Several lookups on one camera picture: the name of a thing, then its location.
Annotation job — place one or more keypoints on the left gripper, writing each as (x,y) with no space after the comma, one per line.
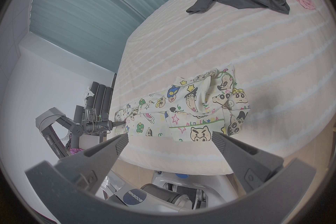
(107,125)

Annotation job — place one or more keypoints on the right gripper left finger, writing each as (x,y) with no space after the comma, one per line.
(89,165)

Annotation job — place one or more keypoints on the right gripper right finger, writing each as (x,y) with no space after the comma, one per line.
(249,162)

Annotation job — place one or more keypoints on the white printed pyjama top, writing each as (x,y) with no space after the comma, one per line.
(196,112)

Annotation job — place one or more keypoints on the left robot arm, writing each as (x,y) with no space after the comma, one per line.
(52,118)

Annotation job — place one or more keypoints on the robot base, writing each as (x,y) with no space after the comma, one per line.
(157,196)

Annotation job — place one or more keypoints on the purple plastic bag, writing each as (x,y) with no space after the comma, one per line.
(73,152)

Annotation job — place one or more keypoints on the black padded seat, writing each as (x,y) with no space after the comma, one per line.
(101,97)

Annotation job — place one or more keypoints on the bed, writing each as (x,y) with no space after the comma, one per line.
(262,73)

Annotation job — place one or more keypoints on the blue-green curtain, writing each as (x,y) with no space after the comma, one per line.
(91,7)

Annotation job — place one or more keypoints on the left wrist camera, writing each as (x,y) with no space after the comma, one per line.
(90,114)

